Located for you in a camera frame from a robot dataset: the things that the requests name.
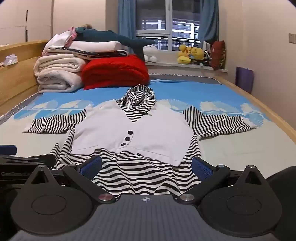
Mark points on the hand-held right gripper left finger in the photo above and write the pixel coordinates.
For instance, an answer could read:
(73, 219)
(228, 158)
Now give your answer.
(91, 165)

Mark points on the blue curtain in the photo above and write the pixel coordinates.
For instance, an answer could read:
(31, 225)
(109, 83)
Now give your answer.
(209, 20)
(127, 19)

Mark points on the striped hooded top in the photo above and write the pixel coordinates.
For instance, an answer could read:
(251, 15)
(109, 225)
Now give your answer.
(129, 136)

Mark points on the black and white plush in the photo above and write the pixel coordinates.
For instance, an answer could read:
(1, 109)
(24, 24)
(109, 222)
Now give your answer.
(207, 56)

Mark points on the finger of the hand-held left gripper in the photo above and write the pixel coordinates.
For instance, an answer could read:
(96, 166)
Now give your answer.
(8, 149)
(27, 158)

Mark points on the teal shark plush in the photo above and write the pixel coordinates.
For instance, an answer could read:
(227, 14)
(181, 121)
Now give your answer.
(111, 37)

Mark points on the pink cloth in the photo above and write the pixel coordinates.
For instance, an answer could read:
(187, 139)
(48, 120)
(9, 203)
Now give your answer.
(74, 34)

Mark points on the tissue box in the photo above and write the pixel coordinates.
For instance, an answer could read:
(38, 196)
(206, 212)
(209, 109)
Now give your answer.
(10, 60)

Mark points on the window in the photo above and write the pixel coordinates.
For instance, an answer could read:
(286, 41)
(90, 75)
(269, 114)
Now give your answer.
(166, 23)

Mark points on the wooden bed frame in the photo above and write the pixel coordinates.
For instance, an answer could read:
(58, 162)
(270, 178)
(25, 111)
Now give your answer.
(20, 76)

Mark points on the white folded quilt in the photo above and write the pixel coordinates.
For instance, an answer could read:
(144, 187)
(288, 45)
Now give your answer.
(92, 46)

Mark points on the blue patterned bed sheet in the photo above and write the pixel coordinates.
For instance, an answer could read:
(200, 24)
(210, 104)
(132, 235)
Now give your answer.
(185, 92)

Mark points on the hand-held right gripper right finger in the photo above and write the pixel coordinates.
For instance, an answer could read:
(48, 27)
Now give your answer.
(201, 168)

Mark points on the dark striped folded cloth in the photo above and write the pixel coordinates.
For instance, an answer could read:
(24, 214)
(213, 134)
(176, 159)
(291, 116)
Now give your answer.
(104, 53)

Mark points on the purple bag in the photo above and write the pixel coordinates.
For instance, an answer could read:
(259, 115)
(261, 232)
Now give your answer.
(244, 77)

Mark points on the red folded blanket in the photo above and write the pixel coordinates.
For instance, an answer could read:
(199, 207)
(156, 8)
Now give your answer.
(115, 70)

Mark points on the yellow plush toy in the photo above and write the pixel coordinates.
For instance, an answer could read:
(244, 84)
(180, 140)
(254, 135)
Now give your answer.
(187, 54)

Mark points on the wall switch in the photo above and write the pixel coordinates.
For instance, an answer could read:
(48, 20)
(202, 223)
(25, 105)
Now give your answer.
(292, 38)

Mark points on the white plush toy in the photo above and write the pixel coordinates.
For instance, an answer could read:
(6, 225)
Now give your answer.
(150, 54)

